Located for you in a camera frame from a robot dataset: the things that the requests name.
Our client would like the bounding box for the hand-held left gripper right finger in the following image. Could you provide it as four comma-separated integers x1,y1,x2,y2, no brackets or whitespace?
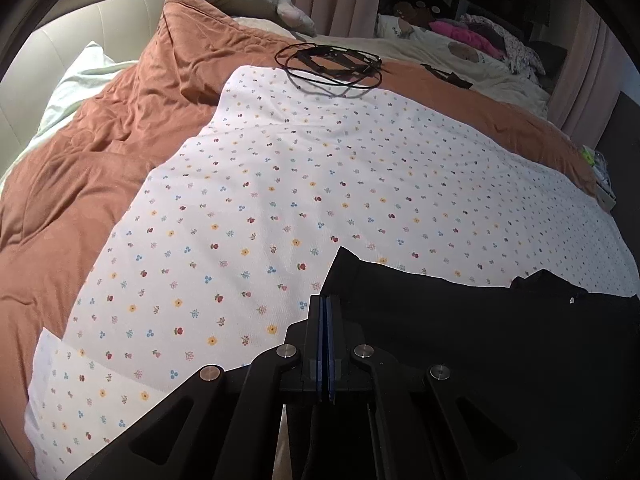
327,296,551,480

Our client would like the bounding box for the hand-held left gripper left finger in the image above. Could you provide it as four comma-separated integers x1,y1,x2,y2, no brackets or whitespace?
65,294,328,480

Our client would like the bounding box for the black jacket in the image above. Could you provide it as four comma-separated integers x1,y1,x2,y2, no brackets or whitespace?
320,246,640,480

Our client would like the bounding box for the white floral bed sheet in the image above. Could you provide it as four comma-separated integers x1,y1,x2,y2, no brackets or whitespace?
25,64,640,480

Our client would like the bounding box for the orange quilt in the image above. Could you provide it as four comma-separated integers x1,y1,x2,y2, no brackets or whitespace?
0,0,598,411

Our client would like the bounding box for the white nightstand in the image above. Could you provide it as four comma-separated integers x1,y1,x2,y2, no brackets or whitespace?
580,145,618,211

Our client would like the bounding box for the pink cloth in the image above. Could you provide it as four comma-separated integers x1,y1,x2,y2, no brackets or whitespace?
429,20,503,58

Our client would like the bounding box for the brown plush toy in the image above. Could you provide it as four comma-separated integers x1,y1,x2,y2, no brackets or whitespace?
392,0,443,23

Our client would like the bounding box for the white patterned cloth pile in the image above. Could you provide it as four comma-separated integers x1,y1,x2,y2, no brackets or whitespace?
460,12,546,78

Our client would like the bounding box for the pale green pillow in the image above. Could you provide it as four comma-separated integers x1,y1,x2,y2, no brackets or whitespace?
0,41,143,183

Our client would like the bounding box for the cream padded headboard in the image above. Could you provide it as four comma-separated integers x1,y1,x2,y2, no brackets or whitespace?
0,7,171,176

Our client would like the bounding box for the coiled black cable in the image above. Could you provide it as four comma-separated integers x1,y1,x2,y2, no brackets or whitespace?
275,44,385,98

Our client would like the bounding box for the small black strap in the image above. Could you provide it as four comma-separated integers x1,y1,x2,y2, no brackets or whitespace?
420,62,473,90

